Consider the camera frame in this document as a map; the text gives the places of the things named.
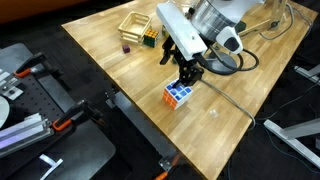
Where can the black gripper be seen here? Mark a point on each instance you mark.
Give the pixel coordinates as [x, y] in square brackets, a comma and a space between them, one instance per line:
[187, 75]

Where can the large white-edged Rubik's cube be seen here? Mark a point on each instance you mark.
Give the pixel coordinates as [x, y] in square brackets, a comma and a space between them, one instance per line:
[176, 97]

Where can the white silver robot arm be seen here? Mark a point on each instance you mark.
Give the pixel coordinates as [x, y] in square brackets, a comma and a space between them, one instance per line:
[211, 21]

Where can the small black-edged Rubik's cube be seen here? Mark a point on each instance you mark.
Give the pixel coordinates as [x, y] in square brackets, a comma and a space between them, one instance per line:
[151, 38]

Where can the purple small cube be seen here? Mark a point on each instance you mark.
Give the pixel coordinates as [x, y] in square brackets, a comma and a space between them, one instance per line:
[126, 49]

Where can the wooden slatted box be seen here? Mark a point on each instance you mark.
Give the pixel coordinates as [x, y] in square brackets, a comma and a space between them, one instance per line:
[134, 27]

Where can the clear plastic jar with items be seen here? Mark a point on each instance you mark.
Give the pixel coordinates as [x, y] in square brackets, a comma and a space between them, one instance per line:
[165, 32]

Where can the grey round lamp base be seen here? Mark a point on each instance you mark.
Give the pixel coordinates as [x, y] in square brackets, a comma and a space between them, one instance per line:
[227, 67]

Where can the small clear plastic cap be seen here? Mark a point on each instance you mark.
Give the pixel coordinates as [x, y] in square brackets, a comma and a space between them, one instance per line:
[214, 113]

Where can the bottom orange clamp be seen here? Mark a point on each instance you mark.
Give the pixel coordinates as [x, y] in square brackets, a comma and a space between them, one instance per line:
[166, 171]

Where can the lower black orange clamp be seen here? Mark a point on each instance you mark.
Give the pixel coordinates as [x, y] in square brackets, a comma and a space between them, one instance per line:
[82, 106]

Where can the black orange clamp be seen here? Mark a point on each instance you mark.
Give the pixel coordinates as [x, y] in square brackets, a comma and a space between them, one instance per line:
[38, 58]
[82, 106]

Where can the upper black orange clamp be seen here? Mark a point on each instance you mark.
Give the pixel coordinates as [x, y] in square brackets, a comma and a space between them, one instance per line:
[38, 58]

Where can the black perforated mounting board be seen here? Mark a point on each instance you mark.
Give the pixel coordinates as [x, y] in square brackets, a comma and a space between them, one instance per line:
[43, 96]

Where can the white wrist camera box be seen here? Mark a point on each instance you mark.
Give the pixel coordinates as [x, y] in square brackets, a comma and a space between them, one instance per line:
[184, 35]

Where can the grey metal table bracket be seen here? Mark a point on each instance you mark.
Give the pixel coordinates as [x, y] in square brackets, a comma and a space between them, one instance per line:
[146, 128]

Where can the grey metal frame leg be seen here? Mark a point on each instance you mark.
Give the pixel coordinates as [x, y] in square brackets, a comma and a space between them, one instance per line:
[290, 135]

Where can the aluminium extrusion rail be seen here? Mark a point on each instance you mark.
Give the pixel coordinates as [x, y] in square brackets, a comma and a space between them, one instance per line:
[31, 130]

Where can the small metal bracket block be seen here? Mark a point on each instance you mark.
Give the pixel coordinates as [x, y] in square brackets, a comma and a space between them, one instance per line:
[9, 85]

